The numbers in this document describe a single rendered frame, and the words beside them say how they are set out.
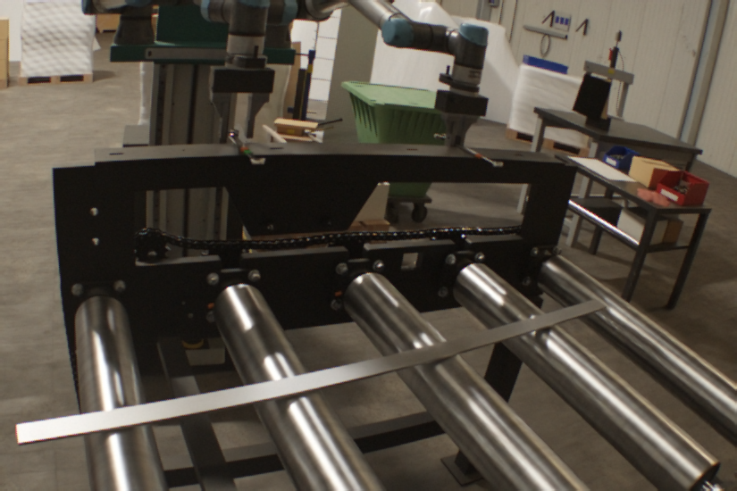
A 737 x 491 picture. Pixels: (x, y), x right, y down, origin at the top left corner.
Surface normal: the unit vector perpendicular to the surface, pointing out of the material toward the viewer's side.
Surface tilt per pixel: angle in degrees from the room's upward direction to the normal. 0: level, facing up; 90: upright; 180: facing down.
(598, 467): 0
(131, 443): 14
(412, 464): 0
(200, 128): 90
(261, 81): 90
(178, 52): 90
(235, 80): 90
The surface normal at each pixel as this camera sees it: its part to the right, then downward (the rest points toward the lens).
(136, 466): 0.36, -0.88
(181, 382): 0.14, -0.89
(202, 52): 0.34, 0.45
